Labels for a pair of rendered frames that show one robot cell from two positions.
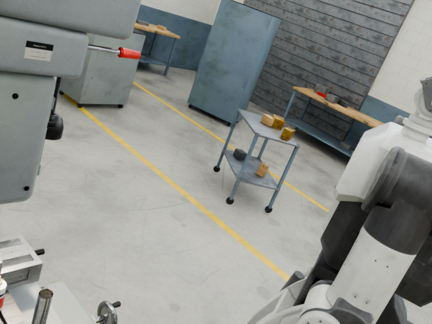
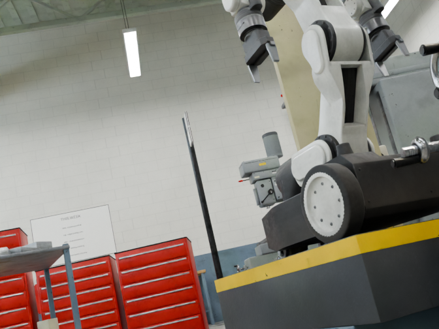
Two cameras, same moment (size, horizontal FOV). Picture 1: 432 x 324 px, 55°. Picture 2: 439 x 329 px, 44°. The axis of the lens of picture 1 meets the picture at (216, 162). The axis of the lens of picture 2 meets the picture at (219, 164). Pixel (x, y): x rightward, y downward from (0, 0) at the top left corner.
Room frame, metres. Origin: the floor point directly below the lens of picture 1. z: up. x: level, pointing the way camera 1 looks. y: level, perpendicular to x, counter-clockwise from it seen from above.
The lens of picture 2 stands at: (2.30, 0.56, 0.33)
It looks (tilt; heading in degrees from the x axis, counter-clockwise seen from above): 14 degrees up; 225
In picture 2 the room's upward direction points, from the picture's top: 13 degrees counter-clockwise
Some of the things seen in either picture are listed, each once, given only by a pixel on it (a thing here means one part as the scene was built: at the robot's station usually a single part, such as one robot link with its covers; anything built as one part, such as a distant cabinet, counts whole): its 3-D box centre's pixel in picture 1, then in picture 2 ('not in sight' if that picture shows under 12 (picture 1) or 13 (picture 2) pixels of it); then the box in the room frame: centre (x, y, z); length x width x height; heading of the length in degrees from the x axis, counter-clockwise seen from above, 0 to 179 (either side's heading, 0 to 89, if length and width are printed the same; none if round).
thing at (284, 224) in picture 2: not in sight; (345, 183); (0.83, -0.39, 0.59); 0.64 x 0.52 x 0.33; 73
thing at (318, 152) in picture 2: not in sight; (332, 160); (0.82, -0.42, 0.68); 0.21 x 0.20 x 0.13; 73
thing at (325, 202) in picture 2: not in sight; (330, 203); (1.15, -0.23, 0.50); 0.20 x 0.05 x 0.20; 73
